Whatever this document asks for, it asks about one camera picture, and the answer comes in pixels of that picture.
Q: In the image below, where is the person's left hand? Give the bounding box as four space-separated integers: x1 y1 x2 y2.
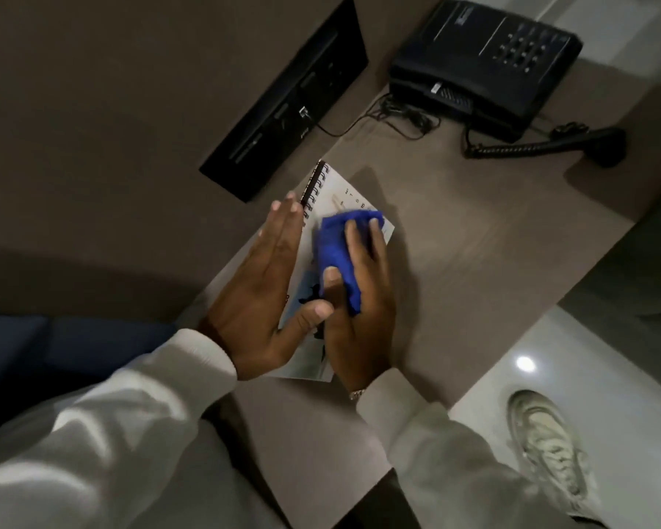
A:
198 195 335 382

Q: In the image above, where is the person's right hand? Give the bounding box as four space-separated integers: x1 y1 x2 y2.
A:
321 217 398 394

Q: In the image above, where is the blue cloth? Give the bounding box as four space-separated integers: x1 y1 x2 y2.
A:
315 210 386 316

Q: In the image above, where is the white spiral-bound notebook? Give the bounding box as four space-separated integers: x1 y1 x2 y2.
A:
275 159 396 382

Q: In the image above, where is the person's right forearm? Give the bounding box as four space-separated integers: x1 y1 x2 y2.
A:
355 369 607 529

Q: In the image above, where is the person's left forearm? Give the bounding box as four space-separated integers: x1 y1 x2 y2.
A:
0 328 239 529

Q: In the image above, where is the black desk telephone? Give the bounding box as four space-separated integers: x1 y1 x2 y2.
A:
388 0 584 144

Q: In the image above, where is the black telephone handset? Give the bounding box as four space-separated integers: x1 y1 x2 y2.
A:
548 122 628 169

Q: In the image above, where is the dark blue seat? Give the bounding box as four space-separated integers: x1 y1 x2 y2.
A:
0 313 178 441

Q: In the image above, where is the beige sneaker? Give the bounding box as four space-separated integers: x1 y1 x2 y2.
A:
506 389 608 525

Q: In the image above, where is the thin black cable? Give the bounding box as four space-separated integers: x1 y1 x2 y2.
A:
299 96 441 141

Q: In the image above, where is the black coiled telephone cord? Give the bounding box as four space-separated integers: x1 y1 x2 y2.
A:
462 122 558 161

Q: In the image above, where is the black wall socket panel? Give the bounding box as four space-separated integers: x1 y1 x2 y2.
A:
199 0 369 204

